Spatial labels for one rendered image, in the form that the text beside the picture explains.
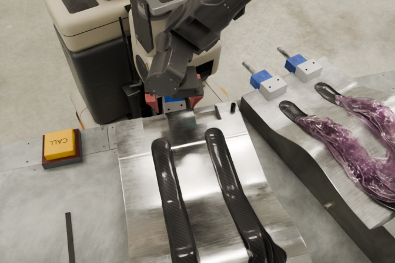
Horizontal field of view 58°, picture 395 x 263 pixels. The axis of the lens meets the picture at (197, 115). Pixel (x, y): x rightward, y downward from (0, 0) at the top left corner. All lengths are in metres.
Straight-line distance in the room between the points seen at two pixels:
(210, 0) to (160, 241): 0.38
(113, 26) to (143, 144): 0.59
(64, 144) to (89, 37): 0.48
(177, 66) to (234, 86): 1.42
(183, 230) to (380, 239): 0.33
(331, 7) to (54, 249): 2.38
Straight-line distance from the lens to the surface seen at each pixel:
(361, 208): 0.72
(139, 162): 0.70
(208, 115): 0.78
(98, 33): 1.21
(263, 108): 0.82
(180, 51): 0.64
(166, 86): 0.63
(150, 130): 0.76
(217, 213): 0.63
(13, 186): 0.85
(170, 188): 0.67
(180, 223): 0.63
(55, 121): 2.00
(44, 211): 0.80
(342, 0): 2.84
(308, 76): 0.89
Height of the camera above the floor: 1.48
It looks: 52 degrees down
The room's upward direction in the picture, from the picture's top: straight up
